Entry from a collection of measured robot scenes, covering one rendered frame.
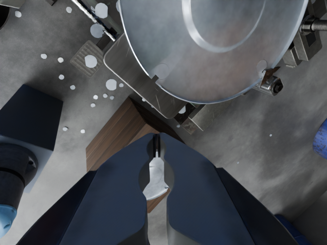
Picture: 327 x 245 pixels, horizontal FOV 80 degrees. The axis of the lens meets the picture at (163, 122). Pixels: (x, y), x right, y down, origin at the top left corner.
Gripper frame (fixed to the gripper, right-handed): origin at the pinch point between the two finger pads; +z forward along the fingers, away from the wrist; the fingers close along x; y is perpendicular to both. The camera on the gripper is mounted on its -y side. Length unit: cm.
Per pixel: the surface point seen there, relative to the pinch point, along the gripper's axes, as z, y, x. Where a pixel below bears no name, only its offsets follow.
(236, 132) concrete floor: 120, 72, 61
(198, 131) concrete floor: 109, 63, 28
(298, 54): 31.1, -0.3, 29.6
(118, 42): 14.8, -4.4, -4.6
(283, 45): 23.4, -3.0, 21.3
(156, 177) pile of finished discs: 59, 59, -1
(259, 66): 22.1, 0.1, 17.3
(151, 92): 16.2, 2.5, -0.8
